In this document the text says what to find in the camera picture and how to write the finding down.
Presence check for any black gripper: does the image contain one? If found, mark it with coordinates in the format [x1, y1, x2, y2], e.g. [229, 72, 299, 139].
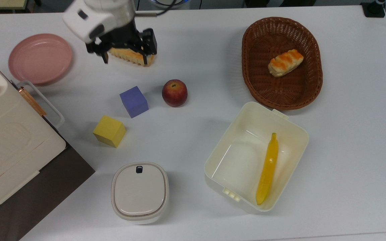
[85, 19, 158, 66]

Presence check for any purple cube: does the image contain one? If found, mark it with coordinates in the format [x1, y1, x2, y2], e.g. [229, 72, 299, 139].
[119, 86, 149, 119]

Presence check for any yellow cube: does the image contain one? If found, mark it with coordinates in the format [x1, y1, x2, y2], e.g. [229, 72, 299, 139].
[92, 115, 126, 148]

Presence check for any pink plate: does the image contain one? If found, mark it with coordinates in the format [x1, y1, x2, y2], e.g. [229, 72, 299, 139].
[8, 33, 73, 86]

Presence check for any red apple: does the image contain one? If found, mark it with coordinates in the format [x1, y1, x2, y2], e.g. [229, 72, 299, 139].
[162, 79, 188, 108]

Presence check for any white lidded square container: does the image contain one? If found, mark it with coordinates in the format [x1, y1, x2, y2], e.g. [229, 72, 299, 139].
[111, 162, 170, 225]

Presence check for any cream toy appliance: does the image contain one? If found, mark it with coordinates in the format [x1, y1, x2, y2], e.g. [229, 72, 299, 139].
[0, 50, 67, 220]

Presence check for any dark brown board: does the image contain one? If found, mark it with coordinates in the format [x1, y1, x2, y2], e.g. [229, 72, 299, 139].
[0, 144, 96, 241]

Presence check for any cream open plastic box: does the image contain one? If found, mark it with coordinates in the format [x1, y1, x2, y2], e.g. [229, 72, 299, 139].
[204, 101, 310, 213]

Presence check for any brown wicker basket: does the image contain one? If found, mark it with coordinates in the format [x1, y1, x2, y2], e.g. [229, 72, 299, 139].
[242, 17, 324, 111]

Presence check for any glazed bread roll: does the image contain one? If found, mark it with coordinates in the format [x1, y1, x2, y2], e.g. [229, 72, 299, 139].
[268, 49, 304, 78]

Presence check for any yellow banana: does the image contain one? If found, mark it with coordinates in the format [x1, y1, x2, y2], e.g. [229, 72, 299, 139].
[255, 133, 279, 206]

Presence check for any black table clamp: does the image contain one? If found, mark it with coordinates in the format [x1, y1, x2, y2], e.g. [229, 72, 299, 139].
[361, 0, 386, 18]

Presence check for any black cable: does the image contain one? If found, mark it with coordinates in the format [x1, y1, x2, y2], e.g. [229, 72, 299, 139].
[135, 0, 177, 17]

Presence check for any white appliance door handle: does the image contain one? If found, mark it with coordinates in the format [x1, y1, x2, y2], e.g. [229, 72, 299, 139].
[16, 80, 65, 129]

